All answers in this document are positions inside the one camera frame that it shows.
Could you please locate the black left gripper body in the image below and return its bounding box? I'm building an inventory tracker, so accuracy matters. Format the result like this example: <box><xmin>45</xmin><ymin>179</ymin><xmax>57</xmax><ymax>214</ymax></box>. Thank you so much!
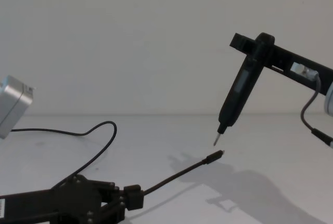
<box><xmin>0</xmin><ymin>174</ymin><xmax>103</xmax><ymax>224</ymax></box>

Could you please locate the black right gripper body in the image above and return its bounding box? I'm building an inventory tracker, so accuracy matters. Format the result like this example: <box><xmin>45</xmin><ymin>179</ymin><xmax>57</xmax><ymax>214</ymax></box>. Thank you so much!
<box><xmin>285</xmin><ymin>52</ymin><xmax>333</xmax><ymax>97</ymax></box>

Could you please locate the black electric screwdriver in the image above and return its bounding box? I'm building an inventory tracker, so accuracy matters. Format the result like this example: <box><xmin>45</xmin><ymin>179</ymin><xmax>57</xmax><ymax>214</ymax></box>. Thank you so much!
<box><xmin>213</xmin><ymin>32</ymin><xmax>276</xmax><ymax>148</ymax></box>

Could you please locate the black charging cable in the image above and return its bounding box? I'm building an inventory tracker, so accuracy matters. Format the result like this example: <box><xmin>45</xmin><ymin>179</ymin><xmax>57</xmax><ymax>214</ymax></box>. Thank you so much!
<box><xmin>10</xmin><ymin>121</ymin><xmax>225</xmax><ymax>196</ymax></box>

